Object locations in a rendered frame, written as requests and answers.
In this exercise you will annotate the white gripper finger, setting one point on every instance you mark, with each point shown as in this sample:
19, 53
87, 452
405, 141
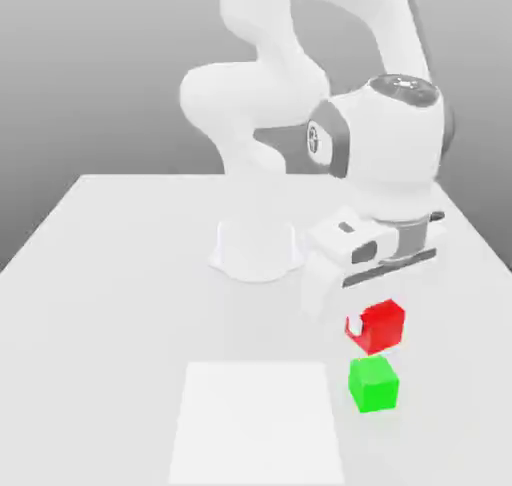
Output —
356, 322

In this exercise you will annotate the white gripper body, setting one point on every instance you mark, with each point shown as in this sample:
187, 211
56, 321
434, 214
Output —
384, 269

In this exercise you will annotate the small red cube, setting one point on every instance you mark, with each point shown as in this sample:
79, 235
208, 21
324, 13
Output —
382, 328

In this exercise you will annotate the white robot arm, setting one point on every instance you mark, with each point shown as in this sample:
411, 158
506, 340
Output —
384, 142

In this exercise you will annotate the small green cube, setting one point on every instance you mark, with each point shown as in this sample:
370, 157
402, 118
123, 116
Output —
374, 386

